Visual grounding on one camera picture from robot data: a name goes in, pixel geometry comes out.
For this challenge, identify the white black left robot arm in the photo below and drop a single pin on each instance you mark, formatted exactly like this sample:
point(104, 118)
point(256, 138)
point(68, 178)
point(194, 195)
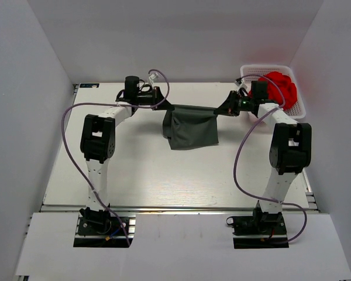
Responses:
point(99, 136)

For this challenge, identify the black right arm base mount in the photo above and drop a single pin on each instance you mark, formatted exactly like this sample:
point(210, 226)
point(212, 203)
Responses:
point(258, 231)

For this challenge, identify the red crumpled t shirt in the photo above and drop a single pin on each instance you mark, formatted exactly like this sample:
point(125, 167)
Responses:
point(280, 89)

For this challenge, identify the aluminium front table rail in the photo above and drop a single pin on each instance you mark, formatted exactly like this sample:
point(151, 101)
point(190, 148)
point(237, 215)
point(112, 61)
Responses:
point(76, 209)

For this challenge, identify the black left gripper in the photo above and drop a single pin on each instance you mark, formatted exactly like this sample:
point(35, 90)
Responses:
point(157, 96)

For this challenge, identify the white perforated plastic basket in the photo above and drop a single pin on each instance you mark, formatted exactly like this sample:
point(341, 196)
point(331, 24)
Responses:
point(298, 110)

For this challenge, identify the small dark table label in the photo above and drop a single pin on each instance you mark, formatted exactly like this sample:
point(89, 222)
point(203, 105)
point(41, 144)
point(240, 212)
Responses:
point(89, 85)

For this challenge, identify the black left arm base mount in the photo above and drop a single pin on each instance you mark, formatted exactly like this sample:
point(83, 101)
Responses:
point(89, 234)

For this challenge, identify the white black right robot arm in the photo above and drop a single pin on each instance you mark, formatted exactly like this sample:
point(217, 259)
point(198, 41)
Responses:
point(290, 149)

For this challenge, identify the dark grey t shirt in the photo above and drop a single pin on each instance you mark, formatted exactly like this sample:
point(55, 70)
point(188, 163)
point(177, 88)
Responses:
point(189, 127)

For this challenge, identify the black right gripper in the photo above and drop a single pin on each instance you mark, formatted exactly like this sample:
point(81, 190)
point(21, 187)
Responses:
point(229, 108)

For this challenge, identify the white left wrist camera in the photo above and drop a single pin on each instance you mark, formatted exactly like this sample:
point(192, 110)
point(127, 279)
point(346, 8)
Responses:
point(153, 77)

